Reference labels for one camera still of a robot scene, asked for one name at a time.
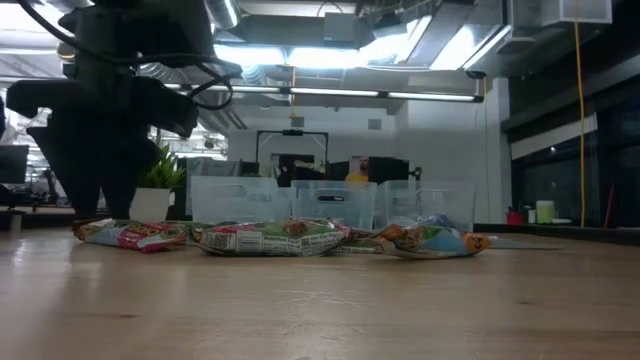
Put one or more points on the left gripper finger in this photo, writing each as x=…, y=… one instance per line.
x=75, y=175
x=127, y=175

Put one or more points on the pile of colourful snack bars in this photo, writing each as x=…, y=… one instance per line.
x=130, y=235

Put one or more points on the blue granola bar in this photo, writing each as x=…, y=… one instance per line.
x=440, y=220

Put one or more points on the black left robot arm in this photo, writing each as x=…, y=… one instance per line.
x=140, y=30

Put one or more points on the green plant in white pot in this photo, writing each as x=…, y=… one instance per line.
x=150, y=205

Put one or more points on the clear plastic bin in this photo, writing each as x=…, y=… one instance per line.
x=235, y=200
x=430, y=200
x=332, y=210

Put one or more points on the long linear ceiling light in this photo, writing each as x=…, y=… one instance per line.
x=330, y=92

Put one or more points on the person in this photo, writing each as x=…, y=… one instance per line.
x=358, y=170

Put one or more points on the black computer monitor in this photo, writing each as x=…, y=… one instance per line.
x=390, y=170

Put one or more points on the red cup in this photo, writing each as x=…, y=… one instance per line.
x=514, y=218

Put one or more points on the pale green container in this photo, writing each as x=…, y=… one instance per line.
x=545, y=211

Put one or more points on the silver ventilation duct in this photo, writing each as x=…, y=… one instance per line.
x=222, y=12

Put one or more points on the black metal gantry frame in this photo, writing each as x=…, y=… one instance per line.
x=292, y=133

